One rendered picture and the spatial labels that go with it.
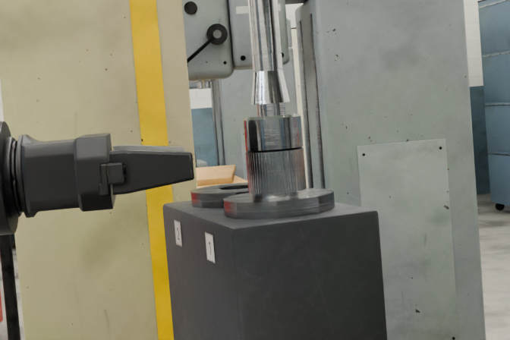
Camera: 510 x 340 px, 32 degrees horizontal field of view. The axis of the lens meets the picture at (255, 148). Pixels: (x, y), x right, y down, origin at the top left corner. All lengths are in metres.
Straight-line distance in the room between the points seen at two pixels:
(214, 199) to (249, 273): 0.14
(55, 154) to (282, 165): 0.17
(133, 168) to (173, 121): 1.41
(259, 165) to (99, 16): 1.39
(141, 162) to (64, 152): 0.06
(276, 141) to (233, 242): 0.09
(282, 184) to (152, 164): 0.11
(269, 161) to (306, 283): 0.10
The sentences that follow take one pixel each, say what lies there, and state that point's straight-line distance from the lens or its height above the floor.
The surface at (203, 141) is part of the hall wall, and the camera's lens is 9.39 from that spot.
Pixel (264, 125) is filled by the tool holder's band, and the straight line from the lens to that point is 0.70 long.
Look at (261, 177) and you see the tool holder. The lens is 0.70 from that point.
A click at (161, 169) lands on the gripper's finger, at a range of 0.66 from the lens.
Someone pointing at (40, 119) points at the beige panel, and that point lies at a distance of 2.06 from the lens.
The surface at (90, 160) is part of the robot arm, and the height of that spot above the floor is 1.19.
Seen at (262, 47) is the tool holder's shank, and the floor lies 1.26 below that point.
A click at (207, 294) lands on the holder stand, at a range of 0.74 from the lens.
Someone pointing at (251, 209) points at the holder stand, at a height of 1.14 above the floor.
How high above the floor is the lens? 1.22
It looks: 3 degrees down
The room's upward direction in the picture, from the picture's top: 5 degrees counter-clockwise
